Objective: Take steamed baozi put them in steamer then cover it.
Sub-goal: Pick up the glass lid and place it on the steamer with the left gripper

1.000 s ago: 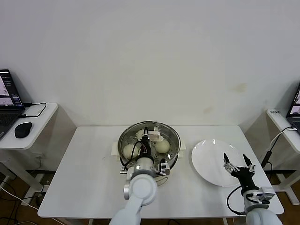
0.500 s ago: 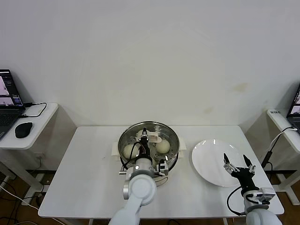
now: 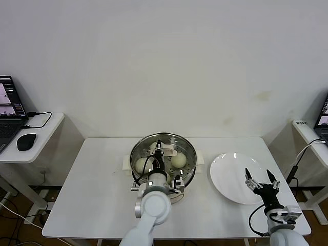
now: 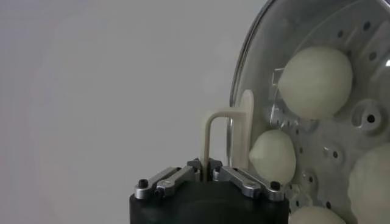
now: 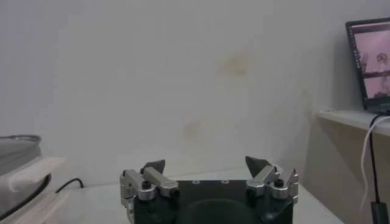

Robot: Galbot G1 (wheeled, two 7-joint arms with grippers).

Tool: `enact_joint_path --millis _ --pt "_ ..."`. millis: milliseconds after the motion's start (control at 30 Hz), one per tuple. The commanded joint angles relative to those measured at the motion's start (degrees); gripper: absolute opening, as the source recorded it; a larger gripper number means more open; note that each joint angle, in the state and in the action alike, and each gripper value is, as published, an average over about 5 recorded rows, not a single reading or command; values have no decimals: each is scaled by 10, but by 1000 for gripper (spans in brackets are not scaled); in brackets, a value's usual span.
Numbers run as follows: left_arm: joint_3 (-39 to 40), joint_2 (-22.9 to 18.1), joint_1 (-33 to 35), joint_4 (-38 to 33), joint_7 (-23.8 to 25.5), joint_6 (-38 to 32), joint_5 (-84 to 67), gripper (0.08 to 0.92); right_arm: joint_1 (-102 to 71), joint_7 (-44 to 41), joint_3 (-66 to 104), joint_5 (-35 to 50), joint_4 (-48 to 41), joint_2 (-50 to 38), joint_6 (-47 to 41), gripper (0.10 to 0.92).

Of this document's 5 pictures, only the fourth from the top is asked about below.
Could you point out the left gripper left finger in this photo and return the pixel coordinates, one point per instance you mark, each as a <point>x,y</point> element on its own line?
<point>170,182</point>

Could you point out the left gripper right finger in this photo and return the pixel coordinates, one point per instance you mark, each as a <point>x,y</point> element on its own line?
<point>243,182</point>

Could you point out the white steamed baozi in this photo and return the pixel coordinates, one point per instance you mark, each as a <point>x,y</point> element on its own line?
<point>315,82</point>
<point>317,216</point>
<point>272,156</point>
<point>371,182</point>

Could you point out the round glass pot lid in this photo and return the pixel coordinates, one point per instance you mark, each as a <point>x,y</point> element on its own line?
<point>208,137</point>

